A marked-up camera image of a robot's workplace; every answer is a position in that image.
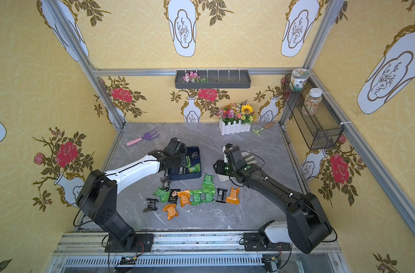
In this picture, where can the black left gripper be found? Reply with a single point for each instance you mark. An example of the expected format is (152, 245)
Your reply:
(179, 163)

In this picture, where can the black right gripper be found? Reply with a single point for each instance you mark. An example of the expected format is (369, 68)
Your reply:
(228, 167)

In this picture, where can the small checkered black packet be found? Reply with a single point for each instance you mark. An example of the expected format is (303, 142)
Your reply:
(166, 183)

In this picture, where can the orange cookie packet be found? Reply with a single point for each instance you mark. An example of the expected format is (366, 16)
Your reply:
(233, 197)
(171, 211)
(184, 197)

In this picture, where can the green cookie packet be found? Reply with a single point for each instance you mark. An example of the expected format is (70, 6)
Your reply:
(208, 183)
(196, 194)
(209, 194)
(162, 194)

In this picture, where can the black checkered cookie packet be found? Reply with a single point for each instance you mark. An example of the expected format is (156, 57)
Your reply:
(151, 205)

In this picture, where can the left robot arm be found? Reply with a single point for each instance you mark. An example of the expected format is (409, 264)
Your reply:
(98, 197)

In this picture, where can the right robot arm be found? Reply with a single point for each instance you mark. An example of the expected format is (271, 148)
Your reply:
(307, 223)

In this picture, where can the dark blue storage box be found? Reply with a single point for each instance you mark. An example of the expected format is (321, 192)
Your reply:
(182, 173)

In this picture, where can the green packet in box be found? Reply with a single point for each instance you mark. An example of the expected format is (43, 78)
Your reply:
(195, 169)

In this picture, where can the white and green garden glove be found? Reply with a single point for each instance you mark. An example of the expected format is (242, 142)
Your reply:
(249, 160)

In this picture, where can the pink and purple garden rake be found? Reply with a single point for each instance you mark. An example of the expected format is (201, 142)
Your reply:
(148, 136)

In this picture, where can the white picket fence flower planter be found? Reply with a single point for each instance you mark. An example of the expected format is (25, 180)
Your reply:
(235, 118)

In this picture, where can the pink flowers on shelf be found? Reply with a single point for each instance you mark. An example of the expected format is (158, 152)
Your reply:
(193, 77)

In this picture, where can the clear jar with white lid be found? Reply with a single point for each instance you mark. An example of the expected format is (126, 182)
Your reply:
(312, 102)

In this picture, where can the jar with printed label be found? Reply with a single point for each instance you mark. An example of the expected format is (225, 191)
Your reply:
(298, 79)

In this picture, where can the small circuit board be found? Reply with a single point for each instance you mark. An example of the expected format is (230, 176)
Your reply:
(128, 261)

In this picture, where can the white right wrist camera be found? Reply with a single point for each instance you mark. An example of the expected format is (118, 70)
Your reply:
(224, 155)

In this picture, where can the green rake with wooden handle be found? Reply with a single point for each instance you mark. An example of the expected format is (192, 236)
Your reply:
(266, 126)

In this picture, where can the grey wall shelf tray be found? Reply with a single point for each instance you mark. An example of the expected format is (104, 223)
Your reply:
(216, 79)

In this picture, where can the black wire mesh basket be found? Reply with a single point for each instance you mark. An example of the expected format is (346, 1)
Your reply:
(318, 123)

